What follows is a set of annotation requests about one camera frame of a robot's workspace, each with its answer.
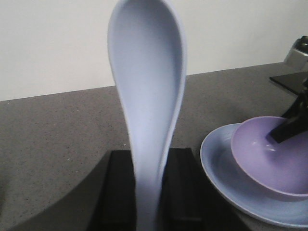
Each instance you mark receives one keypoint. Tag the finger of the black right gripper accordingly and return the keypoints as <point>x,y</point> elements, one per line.
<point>296,118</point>

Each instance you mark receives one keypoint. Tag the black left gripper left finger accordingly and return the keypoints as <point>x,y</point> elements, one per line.
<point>103,201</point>

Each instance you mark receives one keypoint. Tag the purple plastic bowl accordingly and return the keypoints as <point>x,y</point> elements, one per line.
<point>280,169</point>

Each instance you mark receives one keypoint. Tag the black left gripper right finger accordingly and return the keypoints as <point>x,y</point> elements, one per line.
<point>189,202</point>

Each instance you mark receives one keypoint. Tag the light blue plastic plate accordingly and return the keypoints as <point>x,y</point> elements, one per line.
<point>240,191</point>

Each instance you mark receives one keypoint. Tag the black gas stove top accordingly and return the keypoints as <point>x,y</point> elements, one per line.
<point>291,82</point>

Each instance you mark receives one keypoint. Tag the light blue plastic spoon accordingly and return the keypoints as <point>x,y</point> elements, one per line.
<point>148,57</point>

